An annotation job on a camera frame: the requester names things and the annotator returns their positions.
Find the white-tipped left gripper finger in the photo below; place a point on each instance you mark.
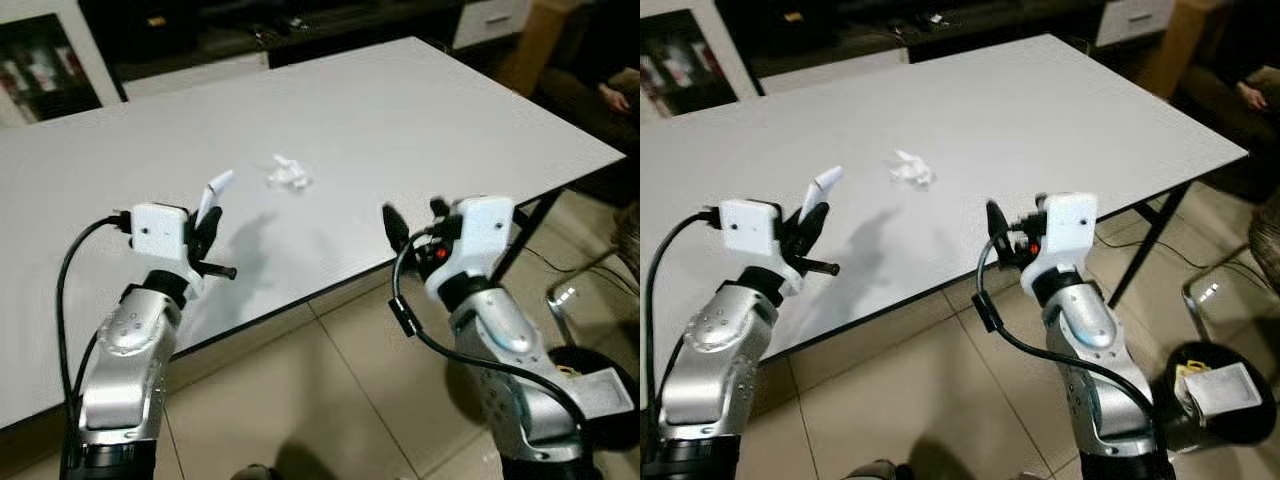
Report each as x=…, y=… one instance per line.
x=823, y=190
x=218, y=192

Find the white paper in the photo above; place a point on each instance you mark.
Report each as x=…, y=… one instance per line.
x=912, y=170
x=290, y=175

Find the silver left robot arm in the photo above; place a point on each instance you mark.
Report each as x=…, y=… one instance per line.
x=125, y=370
x=715, y=370

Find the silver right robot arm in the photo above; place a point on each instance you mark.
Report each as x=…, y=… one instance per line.
x=495, y=330
x=1085, y=330

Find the round black rubbish bin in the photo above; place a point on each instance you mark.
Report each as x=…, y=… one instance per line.
x=1240, y=425
x=560, y=400

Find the person's bare hand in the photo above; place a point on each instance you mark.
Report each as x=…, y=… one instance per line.
x=1254, y=95
x=615, y=98

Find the dark brown round sofa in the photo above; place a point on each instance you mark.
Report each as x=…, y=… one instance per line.
x=1225, y=120
x=590, y=125

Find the yellow wrapper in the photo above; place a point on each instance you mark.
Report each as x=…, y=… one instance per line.
x=1190, y=372
x=562, y=371

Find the white cabinet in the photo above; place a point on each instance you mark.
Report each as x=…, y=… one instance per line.
x=735, y=35
x=100, y=40

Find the brown wooden panel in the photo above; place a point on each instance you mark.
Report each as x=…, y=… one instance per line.
x=1175, y=50
x=535, y=45

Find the white drawer unit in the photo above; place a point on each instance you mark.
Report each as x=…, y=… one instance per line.
x=495, y=22
x=1135, y=20

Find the robot left leg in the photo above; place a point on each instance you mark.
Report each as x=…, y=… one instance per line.
x=872, y=470
x=255, y=472

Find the robot leg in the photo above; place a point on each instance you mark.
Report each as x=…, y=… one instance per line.
x=1030, y=476
x=872, y=470
x=255, y=472

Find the white rectangular carton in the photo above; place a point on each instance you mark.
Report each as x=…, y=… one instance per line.
x=1222, y=390
x=605, y=392

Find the robot right leg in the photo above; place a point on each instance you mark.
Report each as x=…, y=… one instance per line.
x=1030, y=476

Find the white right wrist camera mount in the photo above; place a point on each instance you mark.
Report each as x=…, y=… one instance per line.
x=480, y=240
x=1068, y=235

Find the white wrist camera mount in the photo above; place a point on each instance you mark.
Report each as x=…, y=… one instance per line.
x=750, y=228
x=1068, y=235
x=480, y=240
x=160, y=232

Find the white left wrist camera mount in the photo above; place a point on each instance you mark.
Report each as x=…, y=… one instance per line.
x=160, y=232
x=750, y=228

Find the black metal table frame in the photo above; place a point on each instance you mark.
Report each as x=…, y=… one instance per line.
x=525, y=235
x=1150, y=240

